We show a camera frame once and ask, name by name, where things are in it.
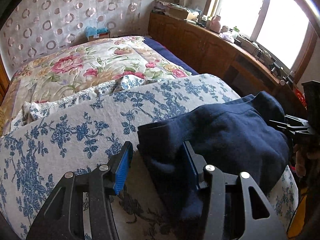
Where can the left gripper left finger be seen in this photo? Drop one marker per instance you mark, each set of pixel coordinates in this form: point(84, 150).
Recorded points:
point(61, 216)

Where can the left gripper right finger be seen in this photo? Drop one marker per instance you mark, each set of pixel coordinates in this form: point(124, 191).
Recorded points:
point(234, 205)

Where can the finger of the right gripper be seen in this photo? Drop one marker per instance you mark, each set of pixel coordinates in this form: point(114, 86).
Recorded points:
point(293, 125)

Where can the navy printed t-shirt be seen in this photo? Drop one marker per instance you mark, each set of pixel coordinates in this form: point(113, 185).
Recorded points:
point(235, 137)

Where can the person's right hand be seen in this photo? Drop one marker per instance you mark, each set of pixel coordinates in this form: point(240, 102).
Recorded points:
point(306, 154)

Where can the wooden sideboard cabinet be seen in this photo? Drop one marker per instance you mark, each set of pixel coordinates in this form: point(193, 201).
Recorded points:
point(206, 52)

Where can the blue floral white sheet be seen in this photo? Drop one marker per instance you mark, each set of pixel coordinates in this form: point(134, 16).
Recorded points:
point(85, 134)

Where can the pink bottle on sideboard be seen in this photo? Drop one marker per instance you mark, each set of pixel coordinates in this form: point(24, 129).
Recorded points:
point(215, 25)

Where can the floral pink quilt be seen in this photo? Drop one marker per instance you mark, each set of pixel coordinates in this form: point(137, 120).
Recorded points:
point(56, 76)

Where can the cardboard box on sideboard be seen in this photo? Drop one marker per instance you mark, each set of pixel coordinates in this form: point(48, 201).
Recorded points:
point(177, 13)

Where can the cardboard box with blue items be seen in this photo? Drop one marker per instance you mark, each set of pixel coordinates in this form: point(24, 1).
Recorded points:
point(93, 33)

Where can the circle-patterned sheer curtain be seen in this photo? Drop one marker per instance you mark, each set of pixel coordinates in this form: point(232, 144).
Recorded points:
point(40, 27)

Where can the window with wooden frame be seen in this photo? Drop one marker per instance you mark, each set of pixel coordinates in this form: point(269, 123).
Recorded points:
point(280, 27)

